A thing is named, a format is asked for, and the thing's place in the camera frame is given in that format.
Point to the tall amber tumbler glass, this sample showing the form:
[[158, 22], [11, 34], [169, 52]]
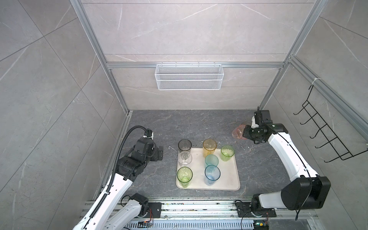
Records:
[[209, 146]]

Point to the small green glass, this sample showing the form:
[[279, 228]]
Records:
[[227, 152]]

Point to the tall green tumbler glass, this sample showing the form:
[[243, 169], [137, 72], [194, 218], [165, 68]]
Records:
[[184, 176]]

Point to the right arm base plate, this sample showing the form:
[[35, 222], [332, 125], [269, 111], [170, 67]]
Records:
[[249, 210]]

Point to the pink glass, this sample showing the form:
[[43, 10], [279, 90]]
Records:
[[241, 132]]

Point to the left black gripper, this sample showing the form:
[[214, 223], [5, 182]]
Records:
[[155, 156]]

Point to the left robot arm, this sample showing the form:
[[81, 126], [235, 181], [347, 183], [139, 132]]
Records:
[[128, 168]]

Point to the beige plastic tray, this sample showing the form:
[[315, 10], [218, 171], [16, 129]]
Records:
[[229, 178]]

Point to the aluminium mounting rail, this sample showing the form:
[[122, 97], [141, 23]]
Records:
[[221, 208]]

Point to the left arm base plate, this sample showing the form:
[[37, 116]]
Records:
[[151, 210]]

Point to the blue tumbler glass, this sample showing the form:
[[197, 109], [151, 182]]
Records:
[[212, 174]]

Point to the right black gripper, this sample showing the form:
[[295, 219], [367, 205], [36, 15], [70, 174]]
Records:
[[246, 133]]

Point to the white wire mesh basket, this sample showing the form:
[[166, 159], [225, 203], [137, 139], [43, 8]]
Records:
[[170, 77]]

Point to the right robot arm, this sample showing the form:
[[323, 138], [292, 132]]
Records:
[[307, 190]]

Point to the clear tumbler glass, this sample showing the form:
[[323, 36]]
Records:
[[184, 158]]

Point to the teal textured cup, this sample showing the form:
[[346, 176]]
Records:
[[211, 159]]

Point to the black wire hook rack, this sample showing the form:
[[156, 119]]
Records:
[[331, 139]]

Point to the dark grey tumbler glass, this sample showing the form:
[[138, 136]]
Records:
[[184, 145]]

